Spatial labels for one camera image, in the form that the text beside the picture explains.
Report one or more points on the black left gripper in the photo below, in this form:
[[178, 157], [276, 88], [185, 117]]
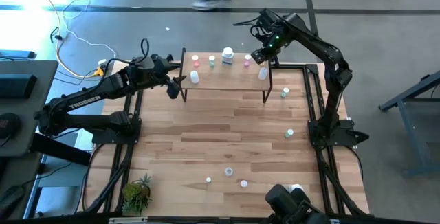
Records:
[[159, 69]]

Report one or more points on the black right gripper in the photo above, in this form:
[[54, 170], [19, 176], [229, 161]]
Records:
[[273, 28]]

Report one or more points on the magenta vial white cap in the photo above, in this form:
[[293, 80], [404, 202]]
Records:
[[247, 57]]

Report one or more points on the white opaque plastic bottle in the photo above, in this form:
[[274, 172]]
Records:
[[194, 77], [263, 74]]

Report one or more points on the pink vial white cap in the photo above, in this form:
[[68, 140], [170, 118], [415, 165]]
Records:
[[196, 58], [243, 183]]

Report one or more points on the white bottle blue label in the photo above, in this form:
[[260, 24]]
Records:
[[227, 55]]

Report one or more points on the teal vial white cap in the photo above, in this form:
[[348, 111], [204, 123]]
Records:
[[289, 133], [211, 58], [285, 90]]

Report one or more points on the clear bottle ribbed cap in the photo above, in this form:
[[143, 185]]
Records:
[[228, 171]]

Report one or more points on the large white pill bottle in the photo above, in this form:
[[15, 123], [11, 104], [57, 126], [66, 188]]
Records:
[[296, 186]]

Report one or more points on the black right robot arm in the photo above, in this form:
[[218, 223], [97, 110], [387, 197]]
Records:
[[323, 50]]

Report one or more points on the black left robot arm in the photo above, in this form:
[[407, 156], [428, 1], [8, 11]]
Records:
[[84, 102]]

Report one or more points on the wooden shelf black legs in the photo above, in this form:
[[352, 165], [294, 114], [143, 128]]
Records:
[[227, 79]]

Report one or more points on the white power adapter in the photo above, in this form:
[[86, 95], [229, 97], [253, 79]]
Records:
[[102, 62]]

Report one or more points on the white box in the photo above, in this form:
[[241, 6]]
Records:
[[84, 145]]

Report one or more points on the potted succulent plant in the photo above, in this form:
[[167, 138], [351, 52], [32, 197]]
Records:
[[135, 194]]

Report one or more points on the black desk beam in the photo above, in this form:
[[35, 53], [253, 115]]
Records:
[[58, 149]]

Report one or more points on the dark grey desk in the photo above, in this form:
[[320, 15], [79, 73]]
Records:
[[34, 97]]

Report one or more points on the black box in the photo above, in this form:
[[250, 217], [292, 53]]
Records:
[[17, 86]]

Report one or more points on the dark flat device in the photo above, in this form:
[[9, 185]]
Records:
[[17, 54]]

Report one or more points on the blue-grey metal table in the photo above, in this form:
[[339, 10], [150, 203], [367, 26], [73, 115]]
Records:
[[407, 131]]

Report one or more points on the round black pad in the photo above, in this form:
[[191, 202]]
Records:
[[8, 124]]

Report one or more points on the silver bracket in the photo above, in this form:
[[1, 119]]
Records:
[[127, 220], [333, 221]]

